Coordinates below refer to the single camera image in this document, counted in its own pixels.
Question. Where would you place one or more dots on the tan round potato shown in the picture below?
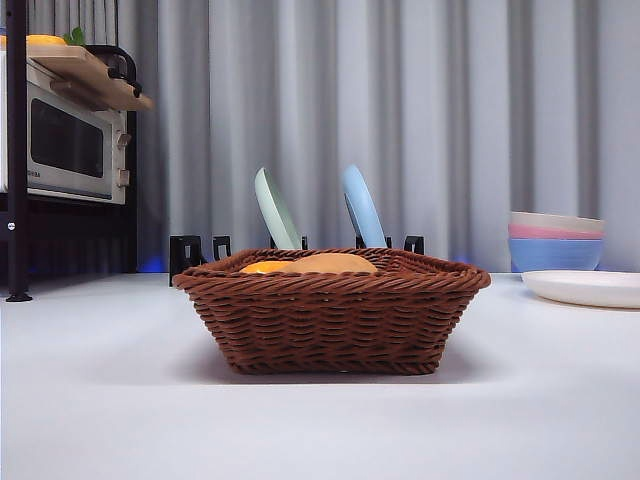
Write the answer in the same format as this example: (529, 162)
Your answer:
(332, 263)

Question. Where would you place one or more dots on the orange plastic corn cob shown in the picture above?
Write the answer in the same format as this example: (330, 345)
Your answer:
(257, 267)

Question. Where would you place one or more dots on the brown wicker basket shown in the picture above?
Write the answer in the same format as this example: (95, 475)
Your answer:
(337, 320)

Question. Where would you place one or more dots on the pale green plate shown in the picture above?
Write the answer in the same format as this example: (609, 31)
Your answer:
(275, 215)

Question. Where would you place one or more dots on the pale blue plate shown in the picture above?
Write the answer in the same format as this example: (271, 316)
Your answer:
(362, 210)

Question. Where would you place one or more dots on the black dish rack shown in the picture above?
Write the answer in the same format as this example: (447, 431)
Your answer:
(185, 255)

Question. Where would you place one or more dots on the grey pleated curtain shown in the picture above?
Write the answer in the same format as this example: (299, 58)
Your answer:
(450, 125)

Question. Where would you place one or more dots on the pink bowl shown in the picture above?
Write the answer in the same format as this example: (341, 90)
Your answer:
(547, 233)

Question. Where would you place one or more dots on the cream bowl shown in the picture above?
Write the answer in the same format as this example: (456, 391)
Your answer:
(552, 220)

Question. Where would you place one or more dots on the white flat plate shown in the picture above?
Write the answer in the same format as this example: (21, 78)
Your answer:
(582, 287)

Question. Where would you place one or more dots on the cream toaster oven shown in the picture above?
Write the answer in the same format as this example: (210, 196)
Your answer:
(67, 145)

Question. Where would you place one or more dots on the light wooden board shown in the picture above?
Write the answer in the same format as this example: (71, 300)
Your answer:
(97, 85)

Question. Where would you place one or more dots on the black metal shelf rack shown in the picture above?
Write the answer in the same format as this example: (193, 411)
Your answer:
(17, 150)

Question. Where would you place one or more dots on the green leafy sprig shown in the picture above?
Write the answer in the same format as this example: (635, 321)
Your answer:
(75, 36)

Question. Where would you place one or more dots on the yellow food item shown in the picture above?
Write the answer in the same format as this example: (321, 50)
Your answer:
(45, 40)

